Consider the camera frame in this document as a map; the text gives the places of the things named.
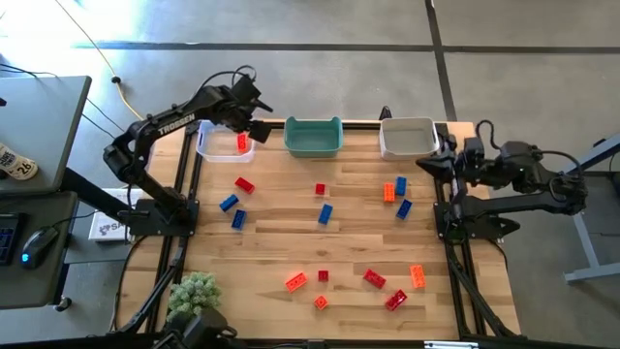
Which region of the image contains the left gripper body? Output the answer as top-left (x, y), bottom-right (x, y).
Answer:
top-left (215, 94), bottom-right (258, 133)

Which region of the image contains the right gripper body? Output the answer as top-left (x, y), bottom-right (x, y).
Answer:
top-left (451, 143), bottom-right (501, 188)

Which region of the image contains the red long block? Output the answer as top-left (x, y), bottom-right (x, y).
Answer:
top-left (233, 176), bottom-right (257, 195)
top-left (362, 268), bottom-right (388, 290)
top-left (385, 289), bottom-right (409, 312)

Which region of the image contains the clear plastic bin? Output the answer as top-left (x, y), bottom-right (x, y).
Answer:
top-left (195, 119), bottom-right (257, 164)

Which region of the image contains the white plastic bin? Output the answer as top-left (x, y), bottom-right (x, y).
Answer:
top-left (378, 116), bottom-right (441, 162)

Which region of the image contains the teal plastic bin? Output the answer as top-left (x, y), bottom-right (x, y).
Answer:
top-left (283, 115), bottom-right (345, 159)

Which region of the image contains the grey metal stand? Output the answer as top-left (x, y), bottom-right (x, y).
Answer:
top-left (564, 134), bottom-right (620, 285)

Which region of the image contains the black desk support beam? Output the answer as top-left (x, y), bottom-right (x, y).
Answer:
top-left (58, 166), bottom-right (140, 222)

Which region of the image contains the green artificial plant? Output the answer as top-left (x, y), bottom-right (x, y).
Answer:
top-left (167, 270), bottom-right (223, 324)

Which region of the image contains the white cardboard box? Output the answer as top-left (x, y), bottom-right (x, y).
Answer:
top-left (87, 187), bottom-right (146, 242)

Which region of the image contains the light grey desk top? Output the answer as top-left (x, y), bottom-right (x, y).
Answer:
top-left (0, 75), bottom-right (93, 196)

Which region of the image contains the black equipment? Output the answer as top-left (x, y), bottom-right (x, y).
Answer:
top-left (163, 308), bottom-right (239, 349)

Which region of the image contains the white printed can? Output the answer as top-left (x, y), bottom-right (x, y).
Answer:
top-left (0, 142), bottom-right (39, 181)

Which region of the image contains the black computer mouse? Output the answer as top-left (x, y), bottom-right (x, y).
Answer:
top-left (19, 225), bottom-right (60, 270)

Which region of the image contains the black keyboard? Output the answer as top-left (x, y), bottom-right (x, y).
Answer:
top-left (0, 211), bottom-right (21, 267)

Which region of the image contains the dark grey desk top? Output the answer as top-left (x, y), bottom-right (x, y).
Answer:
top-left (0, 190), bottom-right (79, 310)

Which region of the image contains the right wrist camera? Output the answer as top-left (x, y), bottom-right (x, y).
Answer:
top-left (463, 137), bottom-right (486, 157)

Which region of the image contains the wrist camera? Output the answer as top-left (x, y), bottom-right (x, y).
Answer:
top-left (231, 75), bottom-right (262, 102)
top-left (463, 137), bottom-right (486, 157)

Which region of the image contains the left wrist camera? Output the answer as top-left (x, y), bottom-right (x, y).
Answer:
top-left (231, 75), bottom-right (262, 102)

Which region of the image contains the black aluminium table frame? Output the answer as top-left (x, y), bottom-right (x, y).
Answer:
top-left (113, 119), bottom-right (519, 349)

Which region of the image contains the yellow extension cable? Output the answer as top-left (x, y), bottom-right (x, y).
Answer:
top-left (53, 0), bottom-right (146, 121)

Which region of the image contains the silver metal bracket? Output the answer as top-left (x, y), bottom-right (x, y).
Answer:
top-left (423, 340), bottom-right (481, 349)

